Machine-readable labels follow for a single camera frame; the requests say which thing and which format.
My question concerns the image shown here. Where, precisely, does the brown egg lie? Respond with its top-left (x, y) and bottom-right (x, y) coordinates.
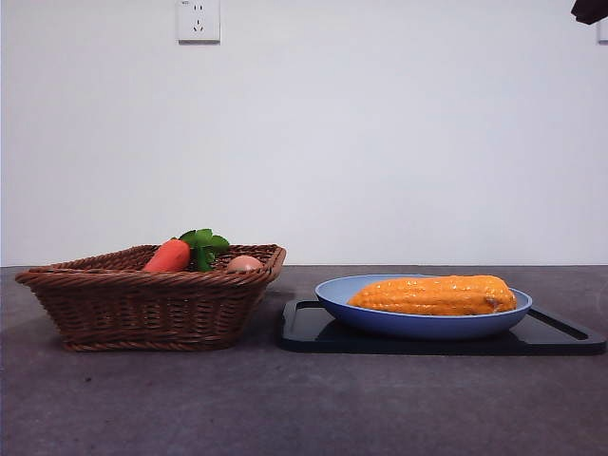
top-left (225, 255), bottom-right (264, 275)

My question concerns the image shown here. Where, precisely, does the carrot with green leaves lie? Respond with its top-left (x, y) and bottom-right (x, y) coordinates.
top-left (142, 228), bottom-right (232, 274)

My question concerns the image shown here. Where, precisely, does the black rectangular tray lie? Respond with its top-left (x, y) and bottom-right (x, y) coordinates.
top-left (276, 297), bottom-right (608, 357)

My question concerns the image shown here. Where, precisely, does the blue round plate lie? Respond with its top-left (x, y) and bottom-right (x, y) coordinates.
top-left (314, 274), bottom-right (533, 341)

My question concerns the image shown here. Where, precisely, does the brown wicker basket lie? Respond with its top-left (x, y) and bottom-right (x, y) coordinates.
top-left (13, 243), bottom-right (288, 352)

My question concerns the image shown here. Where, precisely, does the white wall socket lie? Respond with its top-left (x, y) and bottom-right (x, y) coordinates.
top-left (178, 0), bottom-right (221, 47)

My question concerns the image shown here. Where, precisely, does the orange corn cob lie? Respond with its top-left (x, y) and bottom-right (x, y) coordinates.
top-left (346, 274), bottom-right (518, 317)

